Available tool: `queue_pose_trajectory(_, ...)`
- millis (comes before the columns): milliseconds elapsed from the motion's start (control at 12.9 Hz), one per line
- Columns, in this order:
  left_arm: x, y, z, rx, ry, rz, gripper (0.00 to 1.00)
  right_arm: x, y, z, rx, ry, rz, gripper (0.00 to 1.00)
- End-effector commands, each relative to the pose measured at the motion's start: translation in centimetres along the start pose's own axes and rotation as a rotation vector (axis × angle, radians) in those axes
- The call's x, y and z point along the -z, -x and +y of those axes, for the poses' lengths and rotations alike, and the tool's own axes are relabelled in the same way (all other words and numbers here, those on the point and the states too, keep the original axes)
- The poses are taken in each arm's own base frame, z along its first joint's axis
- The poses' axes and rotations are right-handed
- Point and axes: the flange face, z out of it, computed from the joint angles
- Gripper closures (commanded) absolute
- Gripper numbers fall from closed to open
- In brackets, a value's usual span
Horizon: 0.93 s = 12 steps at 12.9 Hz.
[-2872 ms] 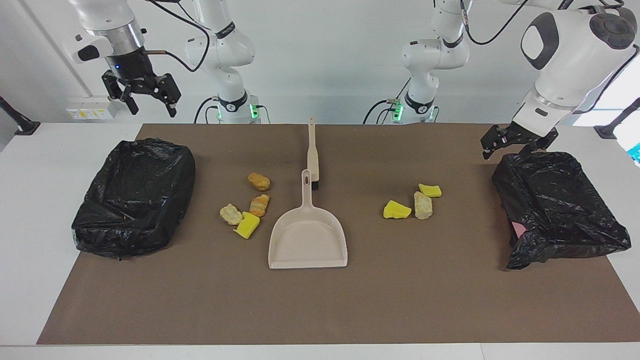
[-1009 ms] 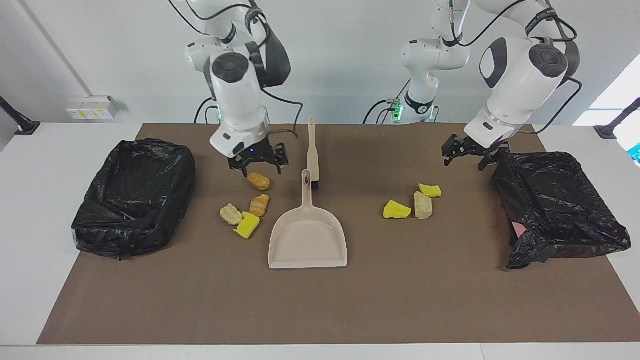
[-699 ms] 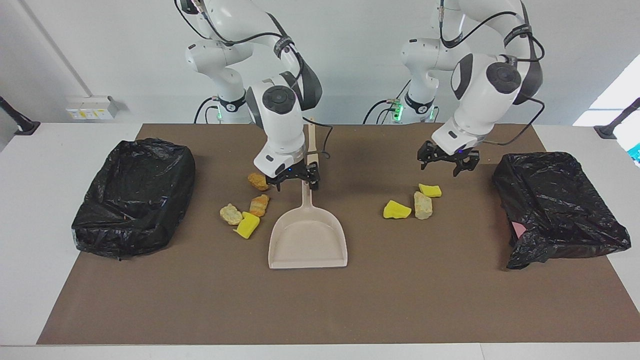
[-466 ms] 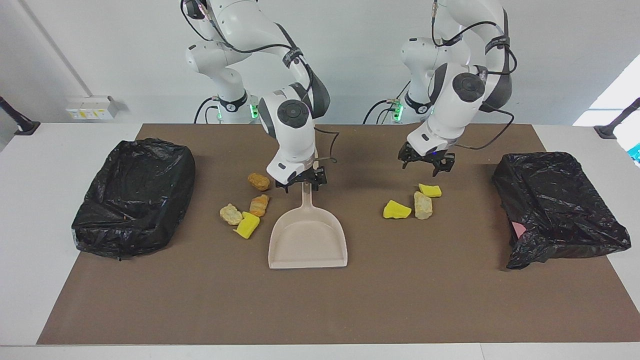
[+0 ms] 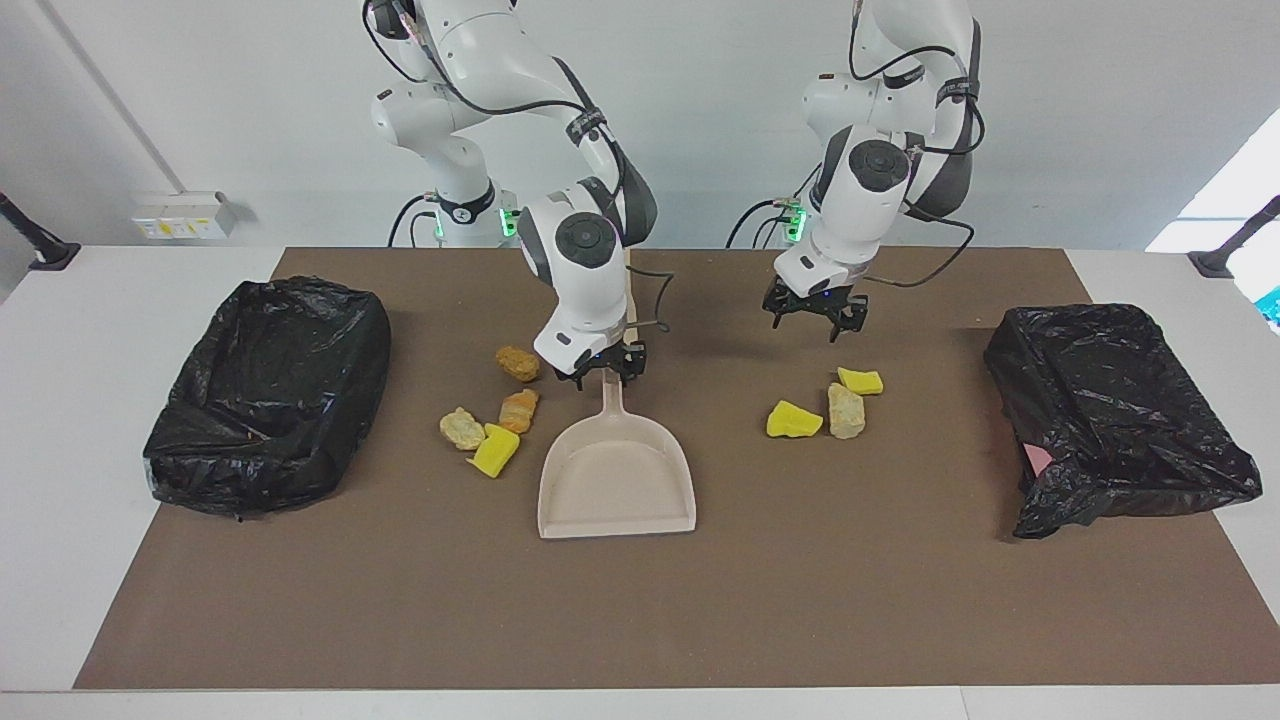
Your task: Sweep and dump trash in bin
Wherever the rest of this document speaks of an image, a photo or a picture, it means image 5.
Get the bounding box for pale bread toy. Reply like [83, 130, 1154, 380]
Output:
[439, 407, 487, 452]

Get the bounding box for black base cable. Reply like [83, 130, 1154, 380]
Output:
[725, 198, 806, 249]
[388, 193, 441, 249]

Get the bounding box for beige hand brush black bristles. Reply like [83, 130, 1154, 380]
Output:
[620, 250, 642, 351]

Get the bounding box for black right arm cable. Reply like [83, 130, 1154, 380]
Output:
[362, 0, 676, 333]

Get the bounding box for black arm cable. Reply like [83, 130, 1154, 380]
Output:
[848, 0, 986, 291]
[362, 0, 676, 333]

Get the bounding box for white wall cable conduit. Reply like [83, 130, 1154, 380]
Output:
[38, 0, 186, 196]

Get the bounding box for croissant bread toy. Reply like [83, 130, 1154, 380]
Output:
[827, 383, 867, 441]
[499, 388, 541, 435]

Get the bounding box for black left base cable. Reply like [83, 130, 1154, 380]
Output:
[725, 198, 806, 249]

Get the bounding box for black stand leg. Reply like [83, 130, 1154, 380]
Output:
[1188, 195, 1280, 279]
[0, 192, 81, 271]

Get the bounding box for black bag lined pink bin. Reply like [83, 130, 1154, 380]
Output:
[982, 303, 1264, 541]

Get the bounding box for brown table mat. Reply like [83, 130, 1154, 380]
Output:
[73, 247, 1280, 691]

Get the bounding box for beige plastic dustpan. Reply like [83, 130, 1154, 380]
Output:
[538, 372, 697, 540]

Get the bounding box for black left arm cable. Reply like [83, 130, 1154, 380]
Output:
[848, 0, 986, 291]

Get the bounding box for white wall socket box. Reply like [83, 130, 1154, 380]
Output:
[133, 192, 238, 241]

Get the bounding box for black right base cable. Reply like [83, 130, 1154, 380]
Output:
[388, 193, 441, 249]

